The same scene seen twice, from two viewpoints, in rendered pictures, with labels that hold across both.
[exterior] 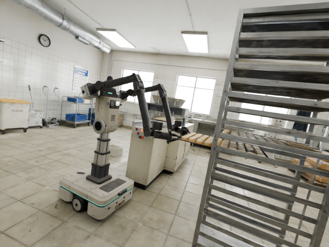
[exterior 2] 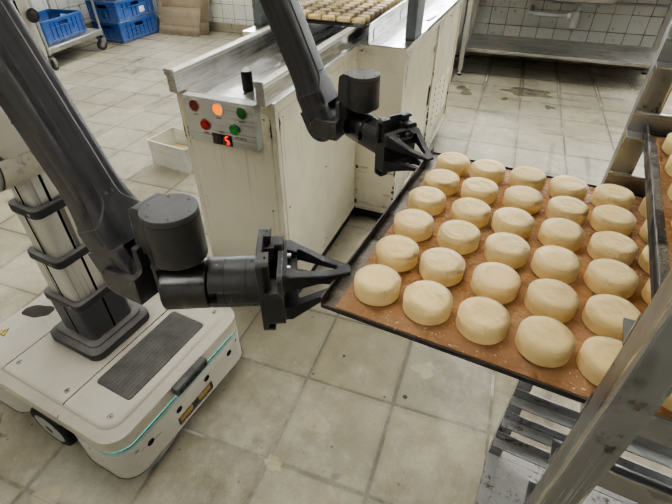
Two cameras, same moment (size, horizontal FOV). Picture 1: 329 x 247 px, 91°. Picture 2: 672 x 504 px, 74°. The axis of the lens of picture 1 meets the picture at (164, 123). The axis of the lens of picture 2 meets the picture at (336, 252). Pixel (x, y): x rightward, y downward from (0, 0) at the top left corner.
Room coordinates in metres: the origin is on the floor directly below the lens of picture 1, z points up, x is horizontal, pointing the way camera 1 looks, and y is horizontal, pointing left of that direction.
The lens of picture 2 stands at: (0.86, -0.15, 1.29)
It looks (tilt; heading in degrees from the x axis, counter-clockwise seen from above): 39 degrees down; 4
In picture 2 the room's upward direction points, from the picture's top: straight up
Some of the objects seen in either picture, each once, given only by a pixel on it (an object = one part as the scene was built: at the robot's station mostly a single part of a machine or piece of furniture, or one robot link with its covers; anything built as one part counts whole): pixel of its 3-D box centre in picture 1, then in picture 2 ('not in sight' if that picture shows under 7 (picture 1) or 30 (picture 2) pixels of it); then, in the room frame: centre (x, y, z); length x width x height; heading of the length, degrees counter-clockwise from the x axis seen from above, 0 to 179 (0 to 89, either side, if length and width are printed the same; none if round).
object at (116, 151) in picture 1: (113, 150); (181, 150); (3.28, 0.95, 0.08); 0.30 x 0.22 x 0.16; 66
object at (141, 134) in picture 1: (142, 133); (223, 121); (2.09, 0.27, 0.77); 0.24 x 0.04 x 0.14; 72
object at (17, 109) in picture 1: (8, 114); not in sight; (3.66, 3.56, 0.38); 0.64 x 0.54 x 0.77; 72
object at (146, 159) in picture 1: (150, 151); (287, 165); (2.44, 0.15, 0.45); 0.70 x 0.34 x 0.90; 162
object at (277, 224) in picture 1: (252, 213); not in sight; (0.97, -0.64, 0.60); 0.64 x 0.03 x 0.03; 67
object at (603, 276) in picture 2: not in sight; (610, 278); (1.24, -0.43, 0.96); 0.05 x 0.05 x 0.02
